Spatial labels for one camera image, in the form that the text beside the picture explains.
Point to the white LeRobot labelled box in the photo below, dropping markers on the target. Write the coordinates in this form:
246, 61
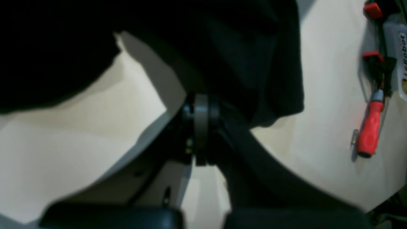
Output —
396, 44

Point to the red handled screwdriver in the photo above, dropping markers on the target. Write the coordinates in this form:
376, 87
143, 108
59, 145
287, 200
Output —
369, 135

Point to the black t-shirt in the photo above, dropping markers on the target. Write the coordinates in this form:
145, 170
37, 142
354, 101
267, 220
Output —
245, 51

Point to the red black clamp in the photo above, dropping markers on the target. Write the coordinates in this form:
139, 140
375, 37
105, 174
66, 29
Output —
380, 69
377, 9

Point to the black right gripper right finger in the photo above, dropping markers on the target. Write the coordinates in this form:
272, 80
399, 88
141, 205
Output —
266, 195

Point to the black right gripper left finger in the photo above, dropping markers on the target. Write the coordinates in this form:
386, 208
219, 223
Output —
146, 192

